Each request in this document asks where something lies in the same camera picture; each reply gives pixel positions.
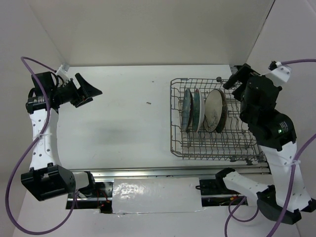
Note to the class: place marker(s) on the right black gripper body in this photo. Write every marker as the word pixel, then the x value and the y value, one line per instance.
pixel 243 112

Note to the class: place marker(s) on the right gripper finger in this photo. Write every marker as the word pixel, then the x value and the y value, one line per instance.
pixel 238 93
pixel 242 75

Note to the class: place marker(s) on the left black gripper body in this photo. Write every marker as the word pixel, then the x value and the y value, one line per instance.
pixel 69 93

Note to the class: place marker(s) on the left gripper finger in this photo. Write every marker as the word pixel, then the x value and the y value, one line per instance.
pixel 86 90
pixel 81 103

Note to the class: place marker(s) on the dark teal plate top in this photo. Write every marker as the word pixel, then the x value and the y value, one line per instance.
pixel 222 122

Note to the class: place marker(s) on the dark teal plate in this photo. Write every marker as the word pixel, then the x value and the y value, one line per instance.
pixel 222 122
pixel 187 109

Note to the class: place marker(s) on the patterned plate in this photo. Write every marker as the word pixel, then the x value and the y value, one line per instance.
pixel 213 110

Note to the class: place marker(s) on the red teal floral plate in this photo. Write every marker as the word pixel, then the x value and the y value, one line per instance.
pixel 198 110

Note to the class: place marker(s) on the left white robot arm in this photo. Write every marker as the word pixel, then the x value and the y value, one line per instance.
pixel 47 178

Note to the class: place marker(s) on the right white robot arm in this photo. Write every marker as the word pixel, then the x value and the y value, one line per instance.
pixel 287 197

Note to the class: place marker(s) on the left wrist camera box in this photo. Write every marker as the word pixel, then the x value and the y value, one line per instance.
pixel 62 71

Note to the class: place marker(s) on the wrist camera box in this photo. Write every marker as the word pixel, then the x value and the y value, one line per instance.
pixel 62 71
pixel 279 74

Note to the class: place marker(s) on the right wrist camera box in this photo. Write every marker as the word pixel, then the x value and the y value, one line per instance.
pixel 279 74

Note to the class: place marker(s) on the grey wire dish rack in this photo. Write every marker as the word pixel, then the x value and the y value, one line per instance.
pixel 234 143

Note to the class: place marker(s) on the aluminium mounting rail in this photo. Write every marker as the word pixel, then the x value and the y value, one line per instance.
pixel 126 129

